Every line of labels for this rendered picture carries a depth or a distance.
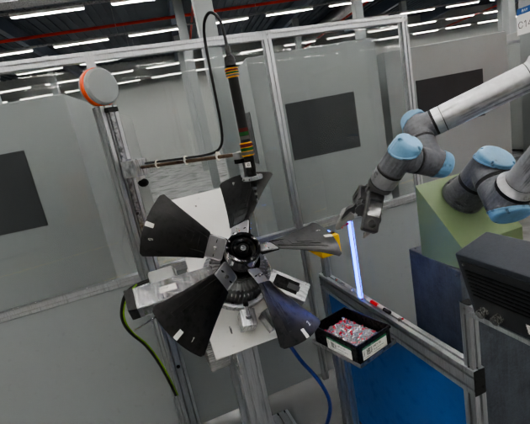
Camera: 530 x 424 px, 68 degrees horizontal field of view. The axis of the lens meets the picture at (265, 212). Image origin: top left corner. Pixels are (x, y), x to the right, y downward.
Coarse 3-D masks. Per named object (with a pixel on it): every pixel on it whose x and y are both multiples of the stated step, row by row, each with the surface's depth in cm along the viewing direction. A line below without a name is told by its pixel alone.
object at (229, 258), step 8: (240, 232) 134; (232, 240) 133; (240, 240) 133; (248, 240) 134; (256, 240) 133; (232, 248) 131; (248, 248) 132; (256, 248) 132; (224, 256) 136; (232, 256) 129; (240, 256) 130; (248, 256) 131; (256, 256) 130; (240, 264) 129; (248, 264) 130; (256, 264) 141; (240, 272) 138; (240, 280) 138
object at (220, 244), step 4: (212, 236) 136; (216, 236) 136; (212, 240) 136; (216, 240) 136; (220, 240) 136; (224, 240) 136; (208, 244) 137; (212, 244) 137; (216, 244) 137; (220, 244) 136; (224, 244) 136; (208, 248) 137; (212, 248) 137; (220, 248) 137; (224, 248) 137; (208, 252) 138; (212, 252) 138; (216, 252) 138; (220, 252) 137; (204, 256) 138; (208, 256) 138; (212, 256) 138; (216, 256) 138; (220, 256) 138; (220, 260) 138
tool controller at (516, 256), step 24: (480, 240) 95; (504, 240) 91; (480, 264) 88; (504, 264) 83; (528, 264) 80; (480, 288) 91; (504, 288) 84; (528, 288) 78; (480, 312) 94; (504, 312) 89; (528, 312) 82; (528, 336) 86
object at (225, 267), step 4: (224, 264) 131; (220, 268) 130; (224, 268) 131; (228, 268) 133; (216, 272) 129; (220, 272) 130; (228, 272) 133; (232, 272) 134; (216, 276) 129; (220, 276) 131; (224, 276) 132; (232, 276) 135; (220, 280) 131; (224, 280) 132; (228, 280) 133; (232, 280) 135; (224, 284) 132; (228, 284) 133; (228, 288) 134
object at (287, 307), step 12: (264, 288) 129; (276, 288) 135; (276, 300) 128; (288, 300) 133; (276, 312) 124; (288, 312) 127; (300, 312) 132; (276, 324) 121; (288, 324) 123; (300, 324) 127; (312, 324) 130; (288, 336) 120; (300, 336) 123
